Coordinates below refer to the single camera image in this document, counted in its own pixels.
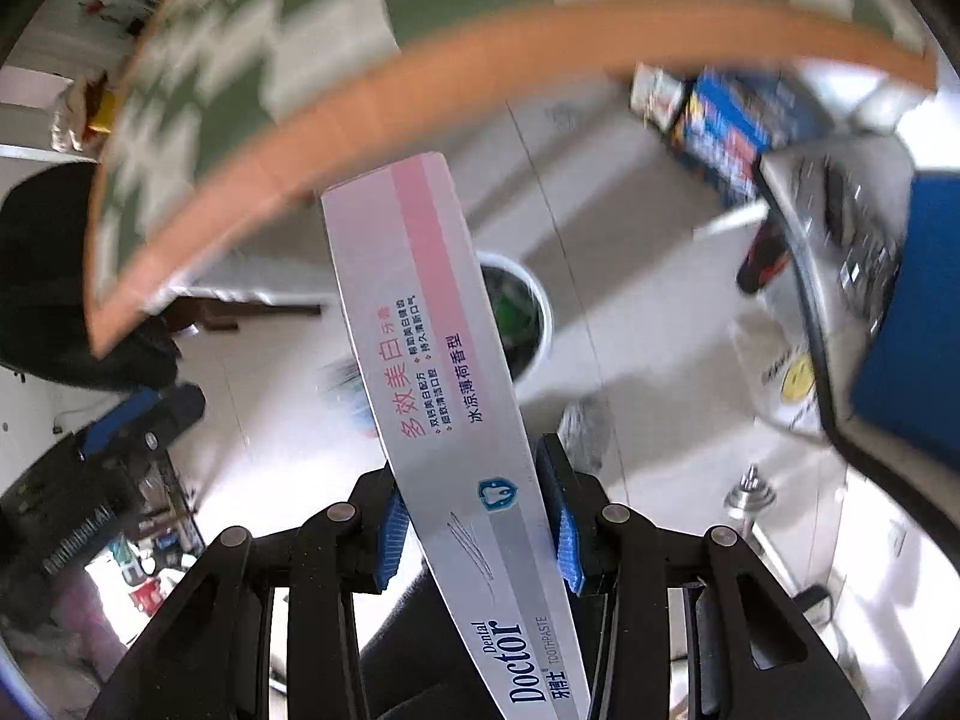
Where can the blue printed carton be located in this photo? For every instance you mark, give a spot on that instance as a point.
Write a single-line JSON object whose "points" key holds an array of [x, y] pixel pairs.
{"points": [[730, 118]]}

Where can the white trash bin black liner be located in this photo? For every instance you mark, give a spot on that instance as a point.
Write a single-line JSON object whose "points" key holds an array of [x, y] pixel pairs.
{"points": [[522, 313]]}

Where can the person's dark trouser legs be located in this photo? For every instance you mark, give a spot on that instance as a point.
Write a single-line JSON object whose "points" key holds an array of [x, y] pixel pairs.
{"points": [[417, 667]]}

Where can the smiley face plastic bag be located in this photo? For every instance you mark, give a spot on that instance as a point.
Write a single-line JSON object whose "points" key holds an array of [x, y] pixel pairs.
{"points": [[780, 377]]}

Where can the white pink toothpaste box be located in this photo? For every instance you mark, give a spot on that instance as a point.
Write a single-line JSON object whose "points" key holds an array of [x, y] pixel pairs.
{"points": [[443, 401]]}

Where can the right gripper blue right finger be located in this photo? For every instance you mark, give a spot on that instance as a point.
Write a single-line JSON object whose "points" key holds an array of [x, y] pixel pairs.
{"points": [[750, 652]]}

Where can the gripper body black left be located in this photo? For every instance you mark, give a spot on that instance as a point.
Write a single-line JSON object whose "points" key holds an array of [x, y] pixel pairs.
{"points": [[88, 489]]}

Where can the blue foam pad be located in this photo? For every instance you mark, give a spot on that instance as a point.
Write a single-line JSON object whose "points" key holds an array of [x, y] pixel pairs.
{"points": [[908, 381]]}

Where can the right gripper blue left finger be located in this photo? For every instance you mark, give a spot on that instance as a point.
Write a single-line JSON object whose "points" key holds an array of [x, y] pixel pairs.
{"points": [[206, 653]]}

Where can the red black sandal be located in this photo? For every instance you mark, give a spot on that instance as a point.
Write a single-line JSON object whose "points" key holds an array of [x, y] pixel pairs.
{"points": [[766, 257]]}

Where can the white black printed box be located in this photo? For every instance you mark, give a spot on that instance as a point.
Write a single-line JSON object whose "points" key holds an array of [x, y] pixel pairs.
{"points": [[656, 96]]}

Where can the right grey slipper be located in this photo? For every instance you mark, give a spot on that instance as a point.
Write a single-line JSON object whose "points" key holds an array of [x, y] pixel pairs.
{"points": [[586, 433]]}

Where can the metal dumbbell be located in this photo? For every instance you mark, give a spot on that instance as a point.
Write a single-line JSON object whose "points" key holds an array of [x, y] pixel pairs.
{"points": [[750, 496]]}

